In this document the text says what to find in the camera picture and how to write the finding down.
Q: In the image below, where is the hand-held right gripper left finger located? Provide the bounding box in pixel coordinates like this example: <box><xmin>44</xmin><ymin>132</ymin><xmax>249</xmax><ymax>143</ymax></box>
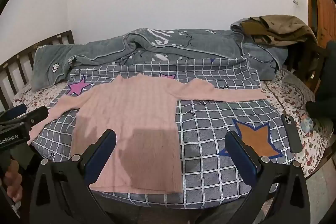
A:
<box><xmin>30</xmin><ymin>129</ymin><xmax>117</xmax><ymax>224</ymax></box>

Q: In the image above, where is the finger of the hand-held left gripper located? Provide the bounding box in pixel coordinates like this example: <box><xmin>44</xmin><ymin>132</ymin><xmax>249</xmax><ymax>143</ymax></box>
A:
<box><xmin>16</xmin><ymin>106</ymin><xmax>49</xmax><ymax>133</ymax></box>
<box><xmin>0</xmin><ymin>104</ymin><xmax>28</xmax><ymax>126</ymax></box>

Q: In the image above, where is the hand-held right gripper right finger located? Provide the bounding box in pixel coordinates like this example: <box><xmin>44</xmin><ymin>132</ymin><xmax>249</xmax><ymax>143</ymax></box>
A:
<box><xmin>224</xmin><ymin>130</ymin><xmax>310</xmax><ymax>224</ymax></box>

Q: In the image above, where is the pink knit sweater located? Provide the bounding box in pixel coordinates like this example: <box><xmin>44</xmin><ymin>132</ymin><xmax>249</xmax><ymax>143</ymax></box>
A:
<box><xmin>28</xmin><ymin>74</ymin><xmax>267</xmax><ymax>194</ymax></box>

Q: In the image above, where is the pile of brown clothes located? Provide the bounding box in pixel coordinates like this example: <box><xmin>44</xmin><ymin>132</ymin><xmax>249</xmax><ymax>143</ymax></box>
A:
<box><xmin>241</xmin><ymin>15</ymin><xmax>318</xmax><ymax>46</ymax></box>

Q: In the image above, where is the person's left hand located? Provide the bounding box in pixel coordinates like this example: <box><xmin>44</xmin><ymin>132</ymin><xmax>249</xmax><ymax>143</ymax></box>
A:
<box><xmin>0</xmin><ymin>161</ymin><xmax>24</xmax><ymax>204</ymax></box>

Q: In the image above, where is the dark wooden headboard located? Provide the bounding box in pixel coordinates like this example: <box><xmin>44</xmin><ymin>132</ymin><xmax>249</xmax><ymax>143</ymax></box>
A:
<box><xmin>0</xmin><ymin>30</ymin><xmax>75</xmax><ymax>111</ymax></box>

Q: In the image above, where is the grey checked star blanket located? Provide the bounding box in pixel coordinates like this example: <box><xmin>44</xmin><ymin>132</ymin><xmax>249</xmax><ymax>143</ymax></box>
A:
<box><xmin>31</xmin><ymin>57</ymin><xmax>298</xmax><ymax>210</ymax></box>

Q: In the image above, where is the phone in black case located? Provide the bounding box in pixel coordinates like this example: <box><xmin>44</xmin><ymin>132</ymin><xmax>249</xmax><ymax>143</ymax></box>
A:
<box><xmin>281</xmin><ymin>114</ymin><xmax>303</xmax><ymax>153</ymax></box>

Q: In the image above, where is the small pale blue object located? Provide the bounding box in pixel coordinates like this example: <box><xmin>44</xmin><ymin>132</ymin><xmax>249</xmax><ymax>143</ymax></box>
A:
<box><xmin>301</xmin><ymin>117</ymin><xmax>314</xmax><ymax>132</ymax></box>

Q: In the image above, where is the floral bed sheet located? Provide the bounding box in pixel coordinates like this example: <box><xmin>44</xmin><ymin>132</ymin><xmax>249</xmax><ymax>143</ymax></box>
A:
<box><xmin>12</xmin><ymin>68</ymin><xmax>327</xmax><ymax>177</ymax></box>

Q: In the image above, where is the dark cloth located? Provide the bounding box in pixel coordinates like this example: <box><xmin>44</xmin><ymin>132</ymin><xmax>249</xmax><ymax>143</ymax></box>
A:
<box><xmin>306</xmin><ymin>40</ymin><xmax>336</xmax><ymax>135</ymax></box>

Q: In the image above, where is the dark wooden chair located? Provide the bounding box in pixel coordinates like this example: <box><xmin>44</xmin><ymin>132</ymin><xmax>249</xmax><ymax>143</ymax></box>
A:
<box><xmin>286</xmin><ymin>40</ymin><xmax>328</xmax><ymax>93</ymax></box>

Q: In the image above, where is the grey printed quilt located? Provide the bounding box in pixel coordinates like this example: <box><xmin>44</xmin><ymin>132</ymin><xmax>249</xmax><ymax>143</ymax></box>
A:
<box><xmin>31</xmin><ymin>28</ymin><xmax>289</xmax><ymax>92</ymax></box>

